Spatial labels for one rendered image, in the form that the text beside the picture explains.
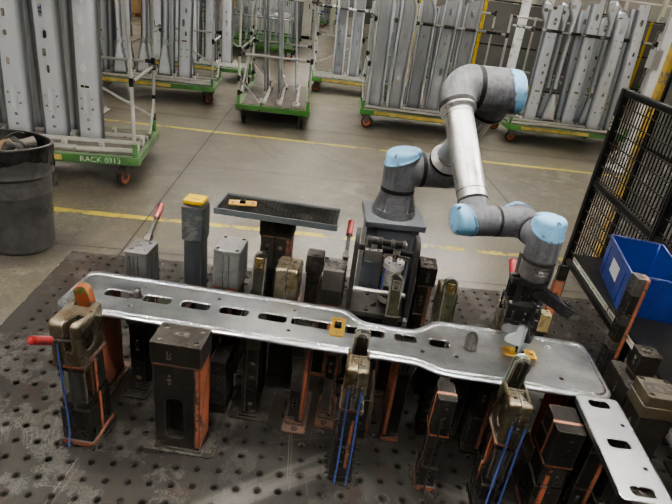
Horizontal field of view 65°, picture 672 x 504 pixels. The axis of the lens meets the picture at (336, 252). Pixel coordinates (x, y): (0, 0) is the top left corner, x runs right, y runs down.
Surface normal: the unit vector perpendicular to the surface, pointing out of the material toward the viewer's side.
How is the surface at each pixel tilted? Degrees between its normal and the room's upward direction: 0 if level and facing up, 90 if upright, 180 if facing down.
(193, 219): 90
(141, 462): 0
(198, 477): 0
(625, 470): 0
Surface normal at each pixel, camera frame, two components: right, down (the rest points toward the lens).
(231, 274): -0.10, 0.43
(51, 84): 0.15, 0.41
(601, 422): 0.11, -0.89
